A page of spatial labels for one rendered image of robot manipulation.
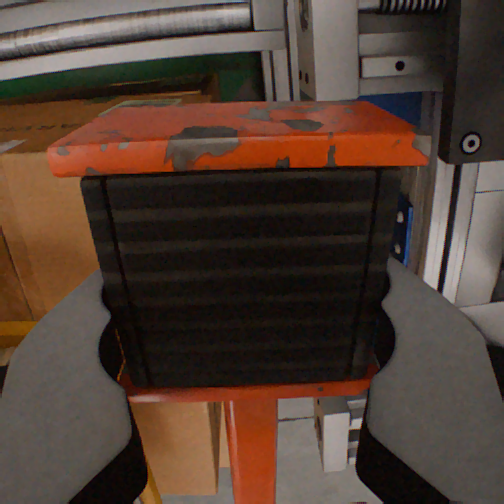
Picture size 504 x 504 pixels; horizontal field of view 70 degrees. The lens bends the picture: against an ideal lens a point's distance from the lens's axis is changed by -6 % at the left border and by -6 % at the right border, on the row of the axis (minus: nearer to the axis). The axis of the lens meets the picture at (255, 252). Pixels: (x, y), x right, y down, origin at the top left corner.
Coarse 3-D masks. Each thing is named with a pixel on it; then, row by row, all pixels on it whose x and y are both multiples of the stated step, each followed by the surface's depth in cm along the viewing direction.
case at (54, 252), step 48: (144, 96) 68; (192, 96) 67; (0, 144) 37; (48, 144) 36; (0, 192) 35; (48, 192) 36; (0, 240) 38; (48, 240) 38; (0, 288) 41; (48, 288) 41; (144, 432) 54; (192, 432) 54; (192, 480) 61
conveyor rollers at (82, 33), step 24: (0, 0) 59; (24, 0) 59; (48, 0) 61; (48, 24) 63; (72, 24) 62; (96, 24) 62; (120, 24) 62; (144, 24) 62; (168, 24) 62; (192, 24) 63; (216, 24) 63; (240, 24) 63; (0, 48) 62; (24, 48) 63; (48, 48) 63; (72, 48) 65
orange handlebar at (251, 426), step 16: (256, 400) 14; (272, 400) 14; (224, 416) 15; (240, 416) 15; (256, 416) 15; (272, 416) 15; (240, 432) 15; (256, 432) 15; (272, 432) 15; (240, 448) 16; (256, 448) 16; (272, 448) 16; (240, 464) 16; (256, 464) 16; (272, 464) 17; (240, 480) 17; (256, 480) 17; (272, 480) 17; (240, 496) 18; (256, 496) 18; (272, 496) 18
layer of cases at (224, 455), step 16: (160, 80) 102; (176, 80) 96; (192, 80) 92; (208, 80) 88; (32, 96) 102; (48, 96) 94; (64, 96) 87; (80, 96) 82; (96, 96) 77; (112, 96) 73; (128, 96) 70; (224, 432) 117; (224, 448) 121; (224, 464) 126
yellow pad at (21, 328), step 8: (0, 328) 28; (8, 328) 28; (16, 328) 28; (24, 328) 28; (0, 336) 28; (8, 336) 28; (16, 336) 28; (24, 336) 28; (0, 344) 28; (8, 344) 28; (16, 344) 28; (152, 480) 40; (152, 488) 40; (144, 496) 40; (152, 496) 40
